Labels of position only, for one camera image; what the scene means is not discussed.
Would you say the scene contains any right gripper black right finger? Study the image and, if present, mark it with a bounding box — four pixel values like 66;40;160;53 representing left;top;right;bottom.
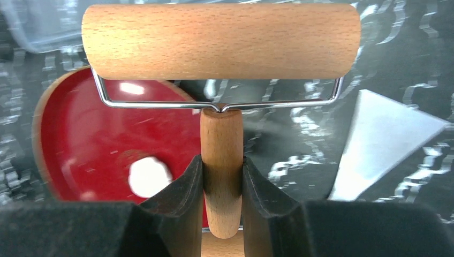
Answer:
242;158;453;256

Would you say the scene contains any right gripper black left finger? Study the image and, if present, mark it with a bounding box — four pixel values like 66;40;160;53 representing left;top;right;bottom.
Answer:
1;156;203;256

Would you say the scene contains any white dough ball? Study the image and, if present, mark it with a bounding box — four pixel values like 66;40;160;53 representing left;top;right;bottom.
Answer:
128;156;173;199

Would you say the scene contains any round red tray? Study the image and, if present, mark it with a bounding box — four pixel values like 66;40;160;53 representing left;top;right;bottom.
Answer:
32;66;209;228

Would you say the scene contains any wooden dough roller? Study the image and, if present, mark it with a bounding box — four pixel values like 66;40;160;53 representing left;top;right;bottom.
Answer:
82;4;361;256

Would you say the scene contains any clear plastic tray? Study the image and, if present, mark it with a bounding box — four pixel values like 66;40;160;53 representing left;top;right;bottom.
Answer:
1;0;94;53

